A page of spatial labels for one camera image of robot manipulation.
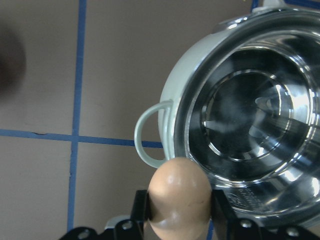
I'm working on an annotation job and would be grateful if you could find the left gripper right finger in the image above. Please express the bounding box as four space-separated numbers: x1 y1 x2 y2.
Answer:
211 190 238 237

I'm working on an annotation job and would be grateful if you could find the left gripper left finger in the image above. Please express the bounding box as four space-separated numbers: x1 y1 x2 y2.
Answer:
130 190 151 232

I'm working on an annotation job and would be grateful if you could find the brown egg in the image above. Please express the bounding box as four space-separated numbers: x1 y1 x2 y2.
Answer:
148 157 212 240

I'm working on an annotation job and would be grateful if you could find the mint green electric pot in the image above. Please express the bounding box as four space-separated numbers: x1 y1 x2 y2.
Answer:
134 0 320 229

